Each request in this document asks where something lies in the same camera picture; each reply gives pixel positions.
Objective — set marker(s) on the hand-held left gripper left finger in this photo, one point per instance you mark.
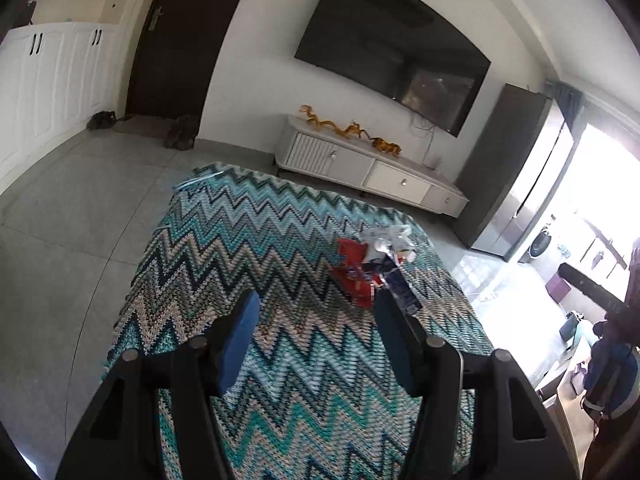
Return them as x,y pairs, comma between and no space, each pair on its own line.
240,340

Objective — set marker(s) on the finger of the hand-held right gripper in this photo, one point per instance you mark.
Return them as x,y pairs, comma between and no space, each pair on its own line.
590,285

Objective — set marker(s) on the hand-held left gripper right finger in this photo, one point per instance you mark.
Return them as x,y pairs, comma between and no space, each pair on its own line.
395,345

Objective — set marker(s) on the dark blue snack packet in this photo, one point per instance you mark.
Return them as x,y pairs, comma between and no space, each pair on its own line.
400,287

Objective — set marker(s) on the bright red wrapper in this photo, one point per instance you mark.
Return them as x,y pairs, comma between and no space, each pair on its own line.
352,270

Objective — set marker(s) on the white plastic bag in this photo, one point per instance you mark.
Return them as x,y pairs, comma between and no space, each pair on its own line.
387,242

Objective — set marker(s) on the person's right hand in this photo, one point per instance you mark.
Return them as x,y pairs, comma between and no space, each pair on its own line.
607,380

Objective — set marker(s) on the purple stool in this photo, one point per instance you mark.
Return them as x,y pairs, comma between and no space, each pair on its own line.
557,287

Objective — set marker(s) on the teal bag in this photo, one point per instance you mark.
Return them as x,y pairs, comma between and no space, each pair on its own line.
575,332

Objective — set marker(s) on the washing machine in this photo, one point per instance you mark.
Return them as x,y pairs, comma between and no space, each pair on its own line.
540,247

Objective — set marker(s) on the zigzag knitted blanket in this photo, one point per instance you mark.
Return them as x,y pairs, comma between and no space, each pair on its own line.
280,280

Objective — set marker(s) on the grey double-door fridge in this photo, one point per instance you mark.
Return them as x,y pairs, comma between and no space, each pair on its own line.
510,175

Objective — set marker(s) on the white television stand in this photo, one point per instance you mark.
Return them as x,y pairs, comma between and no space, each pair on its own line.
370,170

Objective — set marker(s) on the grey blue curtain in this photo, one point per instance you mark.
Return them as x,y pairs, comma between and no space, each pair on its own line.
570,102

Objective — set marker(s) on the golden tiger figurine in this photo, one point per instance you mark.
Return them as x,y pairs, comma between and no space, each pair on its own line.
387,146

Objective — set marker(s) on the pair of brown boots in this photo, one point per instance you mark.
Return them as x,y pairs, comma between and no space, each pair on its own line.
181,132

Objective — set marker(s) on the golden dragon figurine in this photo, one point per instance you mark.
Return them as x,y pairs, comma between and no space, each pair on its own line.
332,122

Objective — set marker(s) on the pair of dark shoes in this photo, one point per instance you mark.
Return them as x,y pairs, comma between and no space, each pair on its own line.
101,120

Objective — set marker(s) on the dark brown door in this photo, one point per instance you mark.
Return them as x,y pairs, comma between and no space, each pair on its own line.
185,35

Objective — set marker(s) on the black bag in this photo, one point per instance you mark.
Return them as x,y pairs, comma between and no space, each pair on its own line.
31,12

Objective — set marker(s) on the wall-mounted black television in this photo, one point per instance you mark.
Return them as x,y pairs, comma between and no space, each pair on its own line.
395,45

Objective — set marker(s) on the white wall cabinet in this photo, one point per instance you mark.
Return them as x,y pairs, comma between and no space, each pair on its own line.
55,70

